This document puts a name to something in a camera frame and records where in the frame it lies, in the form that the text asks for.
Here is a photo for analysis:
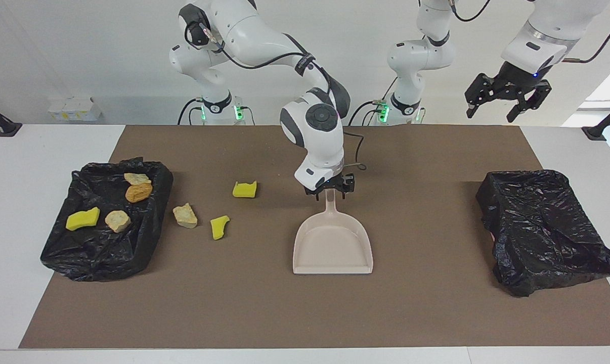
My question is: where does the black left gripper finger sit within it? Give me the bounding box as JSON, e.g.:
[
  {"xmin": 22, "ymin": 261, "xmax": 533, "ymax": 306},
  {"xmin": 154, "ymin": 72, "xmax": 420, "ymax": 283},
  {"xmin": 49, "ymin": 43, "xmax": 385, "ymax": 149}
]
[
  {"xmin": 464, "ymin": 73, "xmax": 494, "ymax": 119},
  {"xmin": 506, "ymin": 80, "xmax": 552, "ymax": 123}
]

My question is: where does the beige plastic dustpan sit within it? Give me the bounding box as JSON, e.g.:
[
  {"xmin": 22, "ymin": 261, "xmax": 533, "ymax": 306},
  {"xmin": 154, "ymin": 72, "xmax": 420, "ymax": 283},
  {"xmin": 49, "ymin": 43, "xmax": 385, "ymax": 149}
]
[{"xmin": 292, "ymin": 188, "xmax": 374, "ymax": 275}]

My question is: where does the notched yellow sponge piece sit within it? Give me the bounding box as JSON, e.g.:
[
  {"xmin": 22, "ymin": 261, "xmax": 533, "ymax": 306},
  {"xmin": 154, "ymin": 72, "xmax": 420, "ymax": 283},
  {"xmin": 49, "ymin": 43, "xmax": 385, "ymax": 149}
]
[{"xmin": 232, "ymin": 180, "xmax": 257, "ymax": 199}]

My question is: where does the curved yellow sponge piece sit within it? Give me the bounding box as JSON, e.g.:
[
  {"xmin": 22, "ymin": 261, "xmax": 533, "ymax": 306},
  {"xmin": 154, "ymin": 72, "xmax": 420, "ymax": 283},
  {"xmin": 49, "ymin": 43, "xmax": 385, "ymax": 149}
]
[{"xmin": 210, "ymin": 215, "xmax": 231, "ymax": 241}]

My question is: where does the pale fried dumpling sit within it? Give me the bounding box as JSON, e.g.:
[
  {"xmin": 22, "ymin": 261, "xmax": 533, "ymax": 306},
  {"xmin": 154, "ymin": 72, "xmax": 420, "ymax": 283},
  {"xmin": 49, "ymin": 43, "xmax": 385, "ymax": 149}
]
[{"xmin": 172, "ymin": 203, "xmax": 198, "ymax": 229}]

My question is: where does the brown croquette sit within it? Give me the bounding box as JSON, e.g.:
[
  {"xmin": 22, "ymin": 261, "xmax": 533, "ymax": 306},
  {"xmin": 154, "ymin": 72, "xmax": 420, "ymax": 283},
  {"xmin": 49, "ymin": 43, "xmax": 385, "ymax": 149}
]
[{"xmin": 125, "ymin": 183, "xmax": 153, "ymax": 204}]

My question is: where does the striped shell shaped bread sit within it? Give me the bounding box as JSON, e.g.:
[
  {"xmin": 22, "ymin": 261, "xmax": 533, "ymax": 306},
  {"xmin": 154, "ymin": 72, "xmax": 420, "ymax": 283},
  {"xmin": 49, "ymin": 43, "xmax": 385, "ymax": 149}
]
[{"xmin": 104, "ymin": 210, "xmax": 132, "ymax": 234}]

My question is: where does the yellow sponge chunk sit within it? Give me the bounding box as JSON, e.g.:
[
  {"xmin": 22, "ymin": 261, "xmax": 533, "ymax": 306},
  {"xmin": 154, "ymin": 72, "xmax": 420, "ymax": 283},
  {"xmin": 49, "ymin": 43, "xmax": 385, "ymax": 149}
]
[{"xmin": 65, "ymin": 206, "xmax": 101, "ymax": 232}]

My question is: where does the black bag lined bin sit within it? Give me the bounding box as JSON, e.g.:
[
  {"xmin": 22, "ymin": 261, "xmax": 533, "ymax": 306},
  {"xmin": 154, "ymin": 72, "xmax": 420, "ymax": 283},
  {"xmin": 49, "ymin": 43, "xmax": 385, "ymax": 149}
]
[
  {"xmin": 476, "ymin": 169, "xmax": 610, "ymax": 297},
  {"xmin": 40, "ymin": 157, "xmax": 174, "ymax": 282}
]

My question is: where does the black pole stand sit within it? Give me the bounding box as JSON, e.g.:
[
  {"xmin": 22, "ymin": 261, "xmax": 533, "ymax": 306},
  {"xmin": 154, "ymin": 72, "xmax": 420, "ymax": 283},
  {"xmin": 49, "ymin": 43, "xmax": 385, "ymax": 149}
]
[
  {"xmin": 0, "ymin": 97, "xmax": 23, "ymax": 138},
  {"xmin": 582, "ymin": 98, "xmax": 610, "ymax": 141}
]

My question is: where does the brown table mat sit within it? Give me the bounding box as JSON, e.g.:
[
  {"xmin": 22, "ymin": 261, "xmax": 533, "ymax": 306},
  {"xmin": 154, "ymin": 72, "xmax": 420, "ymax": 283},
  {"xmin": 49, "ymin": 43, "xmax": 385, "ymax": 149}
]
[{"xmin": 19, "ymin": 125, "xmax": 610, "ymax": 349}]

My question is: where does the white cardboard box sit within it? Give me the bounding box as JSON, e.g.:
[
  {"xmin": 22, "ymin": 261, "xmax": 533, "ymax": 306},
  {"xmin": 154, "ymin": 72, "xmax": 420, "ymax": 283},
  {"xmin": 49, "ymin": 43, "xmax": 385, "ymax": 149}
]
[{"xmin": 49, "ymin": 97, "xmax": 103, "ymax": 122}]

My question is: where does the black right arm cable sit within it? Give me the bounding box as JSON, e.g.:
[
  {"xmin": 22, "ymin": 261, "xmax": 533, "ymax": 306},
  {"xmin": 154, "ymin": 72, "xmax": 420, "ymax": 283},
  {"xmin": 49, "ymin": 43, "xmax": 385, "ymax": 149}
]
[{"xmin": 185, "ymin": 20, "xmax": 367, "ymax": 171}]

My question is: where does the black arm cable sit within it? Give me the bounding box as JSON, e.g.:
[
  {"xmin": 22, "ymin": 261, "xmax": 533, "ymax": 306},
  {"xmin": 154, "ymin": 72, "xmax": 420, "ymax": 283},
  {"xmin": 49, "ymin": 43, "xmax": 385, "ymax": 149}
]
[
  {"xmin": 185, "ymin": 20, "xmax": 367, "ymax": 171},
  {"xmin": 452, "ymin": 0, "xmax": 610, "ymax": 64}
]

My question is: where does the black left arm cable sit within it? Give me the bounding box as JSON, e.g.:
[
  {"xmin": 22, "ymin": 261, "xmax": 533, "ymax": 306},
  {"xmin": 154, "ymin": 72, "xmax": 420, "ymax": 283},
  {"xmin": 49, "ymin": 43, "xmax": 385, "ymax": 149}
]
[{"xmin": 452, "ymin": 0, "xmax": 610, "ymax": 64}]

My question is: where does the black base power cable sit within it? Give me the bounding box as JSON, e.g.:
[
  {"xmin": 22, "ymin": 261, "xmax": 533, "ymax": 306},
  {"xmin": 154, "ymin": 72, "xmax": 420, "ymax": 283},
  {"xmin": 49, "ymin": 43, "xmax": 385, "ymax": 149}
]
[
  {"xmin": 348, "ymin": 99, "xmax": 386, "ymax": 126},
  {"xmin": 178, "ymin": 99, "xmax": 204, "ymax": 125}
]

